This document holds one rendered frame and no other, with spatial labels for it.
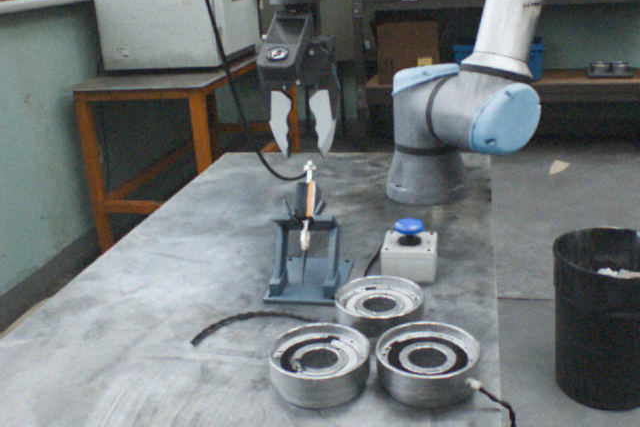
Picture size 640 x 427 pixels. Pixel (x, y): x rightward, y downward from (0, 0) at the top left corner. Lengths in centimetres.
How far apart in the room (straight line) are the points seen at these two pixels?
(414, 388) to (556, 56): 413
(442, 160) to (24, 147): 198
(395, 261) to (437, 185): 30
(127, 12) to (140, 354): 235
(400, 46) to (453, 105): 308
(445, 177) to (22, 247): 200
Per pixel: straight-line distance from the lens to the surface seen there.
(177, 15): 296
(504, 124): 107
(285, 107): 88
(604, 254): 217
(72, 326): 92
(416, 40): 416
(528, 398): 210
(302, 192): 90
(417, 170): 119
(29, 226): 289
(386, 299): 84
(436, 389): 68
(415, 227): 92
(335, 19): 450
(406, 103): 118
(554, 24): 469
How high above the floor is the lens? 122
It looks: 19 degrees down
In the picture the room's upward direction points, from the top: 4 degrees counter-clockwise
